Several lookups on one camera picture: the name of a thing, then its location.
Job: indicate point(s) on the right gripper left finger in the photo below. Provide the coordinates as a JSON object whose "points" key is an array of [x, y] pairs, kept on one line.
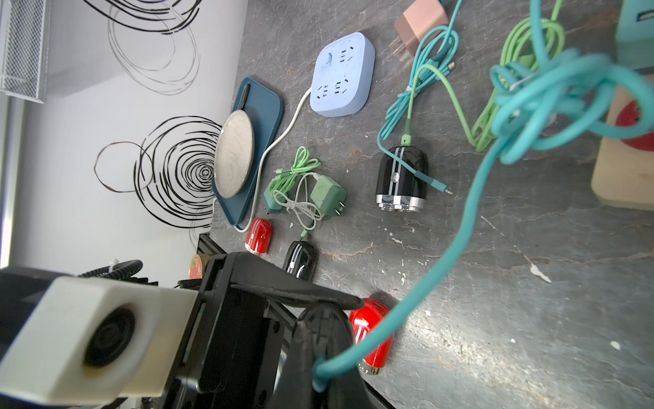
{"points": [[295, 386]]}

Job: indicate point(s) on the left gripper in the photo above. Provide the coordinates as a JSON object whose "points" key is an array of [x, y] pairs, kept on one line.
{"points": [[235, 332]]}

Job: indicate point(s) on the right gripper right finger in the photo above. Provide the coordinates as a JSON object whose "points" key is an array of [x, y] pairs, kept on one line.
{"points": [[342, 358]]}

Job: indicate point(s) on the teal cable pink charger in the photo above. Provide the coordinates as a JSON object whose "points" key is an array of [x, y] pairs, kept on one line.
{"points": [[433, 62]]}

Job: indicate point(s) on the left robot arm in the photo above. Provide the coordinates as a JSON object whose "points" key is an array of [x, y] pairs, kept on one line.
{"points": [[248, 336]]}

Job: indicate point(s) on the red round tin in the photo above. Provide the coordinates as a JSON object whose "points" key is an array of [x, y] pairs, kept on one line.
{"points": [[198, 265]]}

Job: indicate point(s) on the round grey plate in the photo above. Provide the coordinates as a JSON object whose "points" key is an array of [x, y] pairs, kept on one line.
{"points": [[234, 154]]}

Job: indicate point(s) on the teal plastic tray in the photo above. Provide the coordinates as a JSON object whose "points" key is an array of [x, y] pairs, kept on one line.
{"points": [[265, 109]]}

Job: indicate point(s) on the blue power strip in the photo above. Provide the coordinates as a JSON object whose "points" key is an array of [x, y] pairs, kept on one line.
{"points": [[342, 76]]}

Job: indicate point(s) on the beige power strip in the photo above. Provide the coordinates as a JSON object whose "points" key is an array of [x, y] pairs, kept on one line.
{"points": [[623, 176]]}

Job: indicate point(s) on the teal charger on beige strip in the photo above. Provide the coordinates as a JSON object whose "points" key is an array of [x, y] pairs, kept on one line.
{"points": [[634, 35]]}

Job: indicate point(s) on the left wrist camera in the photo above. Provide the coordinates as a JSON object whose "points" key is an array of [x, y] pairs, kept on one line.
{"points": [[90, 341]]}

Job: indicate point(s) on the white wire wall shelf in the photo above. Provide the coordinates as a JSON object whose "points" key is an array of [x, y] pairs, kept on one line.
{"points": [[25, 48]]}

